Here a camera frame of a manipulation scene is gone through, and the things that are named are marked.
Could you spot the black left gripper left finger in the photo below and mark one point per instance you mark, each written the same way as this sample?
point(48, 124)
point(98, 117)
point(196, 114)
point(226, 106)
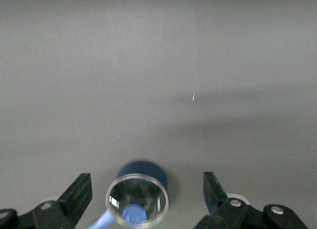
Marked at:
point(59, 214)

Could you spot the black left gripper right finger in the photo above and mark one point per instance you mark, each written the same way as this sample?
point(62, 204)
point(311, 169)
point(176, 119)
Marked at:
point(235, 214)

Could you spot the glass lid with blue knob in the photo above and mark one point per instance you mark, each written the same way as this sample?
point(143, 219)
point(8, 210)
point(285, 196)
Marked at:
point(123, 191)

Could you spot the dark blue saucepan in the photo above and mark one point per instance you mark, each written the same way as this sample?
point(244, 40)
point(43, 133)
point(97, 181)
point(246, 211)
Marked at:
point(143, 168)

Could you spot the tiny white speck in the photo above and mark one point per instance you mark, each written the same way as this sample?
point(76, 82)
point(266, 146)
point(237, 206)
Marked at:
point(193, 97)

